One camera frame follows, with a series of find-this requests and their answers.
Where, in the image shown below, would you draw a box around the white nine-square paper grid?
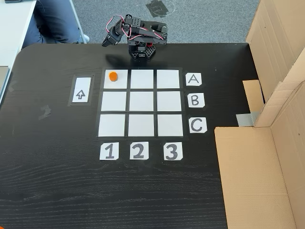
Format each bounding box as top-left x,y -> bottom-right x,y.
96,68 -> 185,139

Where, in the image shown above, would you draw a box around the white metal leg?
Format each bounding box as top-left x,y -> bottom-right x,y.
68,0 -> 88,44

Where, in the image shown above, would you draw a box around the dark floor tape patch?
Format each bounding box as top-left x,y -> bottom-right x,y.
145,0 -> 176,19

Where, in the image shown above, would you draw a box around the white arrow paper sheet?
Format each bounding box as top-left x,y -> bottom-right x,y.
71,76 -> 92,104

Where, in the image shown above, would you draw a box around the person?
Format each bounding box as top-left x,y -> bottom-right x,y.
21,0 -> 91,45

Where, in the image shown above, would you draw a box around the clear tape scraps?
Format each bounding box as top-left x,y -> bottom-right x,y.
39,105 -> 52,120

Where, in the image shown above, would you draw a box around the white table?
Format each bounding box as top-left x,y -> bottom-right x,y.
0,0 -> 38,68

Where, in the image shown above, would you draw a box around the paper label letter B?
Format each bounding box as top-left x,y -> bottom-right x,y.
188,93 -> 206,108

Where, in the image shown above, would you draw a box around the paper label number 2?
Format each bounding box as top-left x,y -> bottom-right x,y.
129,141 -> 150,160

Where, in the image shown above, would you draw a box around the paper label letter C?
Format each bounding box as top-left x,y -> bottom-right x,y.
189,117 -> 208,134

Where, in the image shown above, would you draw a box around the paper label number 3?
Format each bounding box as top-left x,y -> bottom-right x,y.
163,142 -> 184,161

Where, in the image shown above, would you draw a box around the brown cardboard panel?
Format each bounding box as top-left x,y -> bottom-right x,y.
242,0 -> 305,127
214,80 -> 305,229

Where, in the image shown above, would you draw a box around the red white servo cable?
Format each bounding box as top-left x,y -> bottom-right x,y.
105,15 -> 134,39

